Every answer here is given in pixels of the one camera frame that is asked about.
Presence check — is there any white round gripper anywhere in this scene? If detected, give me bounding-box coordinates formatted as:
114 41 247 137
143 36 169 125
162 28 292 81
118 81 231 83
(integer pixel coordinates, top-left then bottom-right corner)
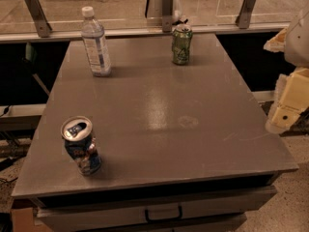
264 9 309 134

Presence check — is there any clear plastic water bottle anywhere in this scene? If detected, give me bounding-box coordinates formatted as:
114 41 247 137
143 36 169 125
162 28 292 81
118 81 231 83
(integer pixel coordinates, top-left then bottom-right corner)
81 6 111 76

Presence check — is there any right metal bracket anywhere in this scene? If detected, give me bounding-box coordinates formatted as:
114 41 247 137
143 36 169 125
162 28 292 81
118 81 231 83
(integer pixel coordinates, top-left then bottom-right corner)
236 0 257 29

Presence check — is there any grey drawer with black handle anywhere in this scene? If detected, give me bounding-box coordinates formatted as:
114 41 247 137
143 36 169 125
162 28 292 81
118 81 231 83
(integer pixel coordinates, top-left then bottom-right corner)
38 186 277 232

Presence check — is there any left metal bracket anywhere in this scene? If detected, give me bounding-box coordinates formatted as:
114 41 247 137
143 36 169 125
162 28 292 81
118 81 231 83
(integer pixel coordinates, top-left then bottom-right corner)
24 0 52 38

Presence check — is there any cardboard box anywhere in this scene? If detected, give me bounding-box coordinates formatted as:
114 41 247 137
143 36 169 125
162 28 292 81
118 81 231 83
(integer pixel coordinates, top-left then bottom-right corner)
11 208 53 232

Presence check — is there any green soda can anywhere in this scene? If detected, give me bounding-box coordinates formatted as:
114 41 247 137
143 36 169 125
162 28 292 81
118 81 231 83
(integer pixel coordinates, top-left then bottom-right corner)
172 24 193 65

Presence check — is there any crushed red bull can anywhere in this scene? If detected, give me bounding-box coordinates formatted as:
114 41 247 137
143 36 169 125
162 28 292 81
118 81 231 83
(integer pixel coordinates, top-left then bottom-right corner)
61 116 101 176

